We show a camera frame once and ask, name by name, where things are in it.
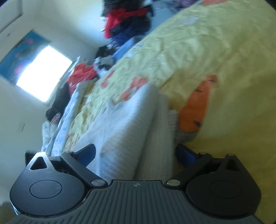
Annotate red garment on pile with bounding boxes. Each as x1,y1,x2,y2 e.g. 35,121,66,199
104,7,149,39

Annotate light blue storage basket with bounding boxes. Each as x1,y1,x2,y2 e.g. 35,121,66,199
112,35,144,63

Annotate black clothes on pile top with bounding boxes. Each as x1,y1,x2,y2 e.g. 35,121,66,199
101,0,154,17

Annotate white knitted sweater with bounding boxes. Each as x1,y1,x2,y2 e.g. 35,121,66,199
73,83,177,182

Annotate dark navy clothes in pile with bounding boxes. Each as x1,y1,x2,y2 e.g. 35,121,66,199
110,15,151,46

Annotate black clothing near window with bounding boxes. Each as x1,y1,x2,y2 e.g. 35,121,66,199
45,83,71,121

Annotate orange plastic bag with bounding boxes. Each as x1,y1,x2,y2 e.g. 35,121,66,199
67,63,97,95

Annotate bright window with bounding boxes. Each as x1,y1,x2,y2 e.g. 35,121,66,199
16,46,72,103

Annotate white text print blanket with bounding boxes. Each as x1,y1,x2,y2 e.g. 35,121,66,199
41,80,95,156

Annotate blue wall poster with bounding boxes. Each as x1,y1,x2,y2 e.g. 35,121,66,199
1,30,51,85

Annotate yellow carrot print bedsheet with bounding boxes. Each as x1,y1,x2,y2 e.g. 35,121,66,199
65,1,275,223

